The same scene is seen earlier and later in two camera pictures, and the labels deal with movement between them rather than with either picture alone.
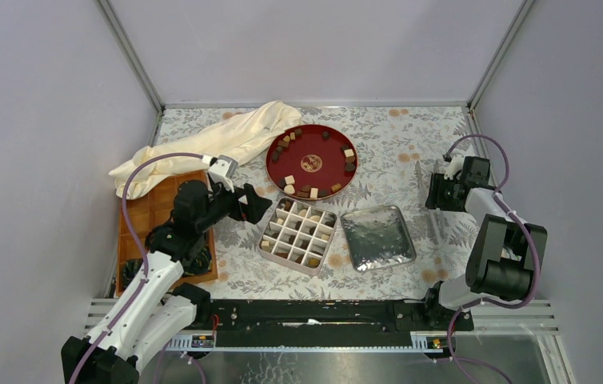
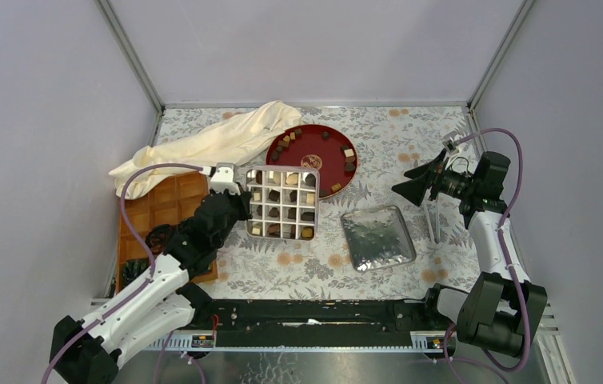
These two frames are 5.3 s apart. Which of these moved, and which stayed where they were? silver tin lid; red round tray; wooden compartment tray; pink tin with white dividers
Moved: pink tin with white dividers
Stayed: wooden compartment tray; silver tin lid; red round tray
